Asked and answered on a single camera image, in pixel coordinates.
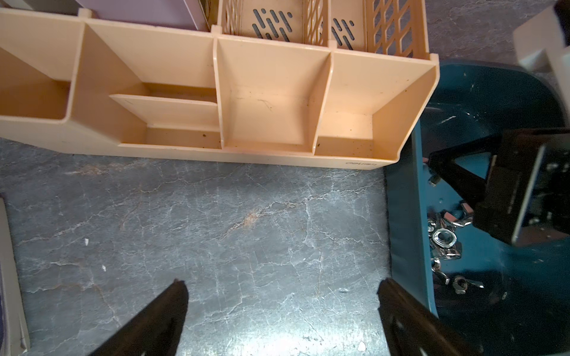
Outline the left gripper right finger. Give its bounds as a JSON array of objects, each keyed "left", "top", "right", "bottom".
[{"left": 377, "top": 278, "right": 479, "bottom": 355}]

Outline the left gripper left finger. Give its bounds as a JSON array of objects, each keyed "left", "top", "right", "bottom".
[{"left": 91, "top": 280, "right": 189, "bottom": 355}]

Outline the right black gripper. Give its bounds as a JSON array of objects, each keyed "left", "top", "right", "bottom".
[{"left": 428, "top": 128, "right": 569, "bottom": 246}]

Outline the teal plastic storage tray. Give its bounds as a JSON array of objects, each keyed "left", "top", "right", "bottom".
[{"left": 386, "top": 60, "right": 569, "bottom": 355}]

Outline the pile of silver wing nuts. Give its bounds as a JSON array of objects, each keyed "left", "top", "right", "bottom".
[{"left": 427, "top": 201, "right": 485, "bottom": 295}]

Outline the beige plastic file organizer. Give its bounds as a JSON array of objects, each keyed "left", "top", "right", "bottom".
[{"left": 1, "top": 1, "right": 439, "bottom": 170}]

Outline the pink paper folder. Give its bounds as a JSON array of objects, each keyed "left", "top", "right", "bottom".
[{"left": 77, "top": 0, "right": 209, "bottom": 32}]

